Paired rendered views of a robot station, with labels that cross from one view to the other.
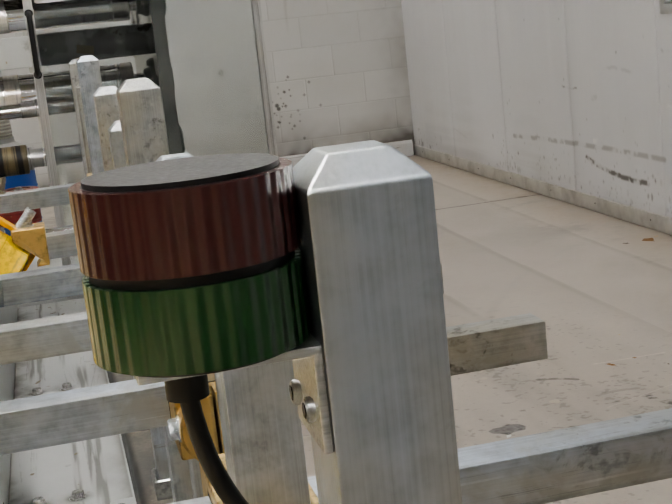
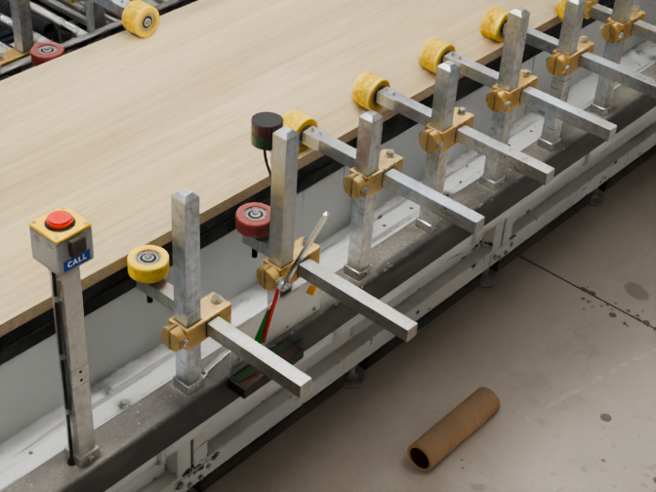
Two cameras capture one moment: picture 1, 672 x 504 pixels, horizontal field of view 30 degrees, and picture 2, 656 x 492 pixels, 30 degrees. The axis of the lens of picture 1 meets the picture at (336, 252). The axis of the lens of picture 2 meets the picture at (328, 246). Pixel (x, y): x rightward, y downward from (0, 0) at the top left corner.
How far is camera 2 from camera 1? 2.08 m
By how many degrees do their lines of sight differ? 53
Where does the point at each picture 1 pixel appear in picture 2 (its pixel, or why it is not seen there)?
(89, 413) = (418, 115)
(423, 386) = (281, 165)
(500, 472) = (423, 197)
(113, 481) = not seen: hidden behind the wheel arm
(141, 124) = (512, 25)
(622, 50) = not seen: outside the picture
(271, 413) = (364, 151)
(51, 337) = (476, 74)
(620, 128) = not seen: outside the picture
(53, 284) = (537, 42)
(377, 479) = (275, 173)
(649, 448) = (457, 217)
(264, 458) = (361, 159)
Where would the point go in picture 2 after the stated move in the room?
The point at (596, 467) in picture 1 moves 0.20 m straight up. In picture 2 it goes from (444, 212) to (456, 127)
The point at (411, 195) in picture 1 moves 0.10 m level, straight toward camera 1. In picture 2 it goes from (283, 141) to (234, 154)
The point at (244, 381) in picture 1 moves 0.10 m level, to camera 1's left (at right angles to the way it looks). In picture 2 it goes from (360, 142) to (331, 119)
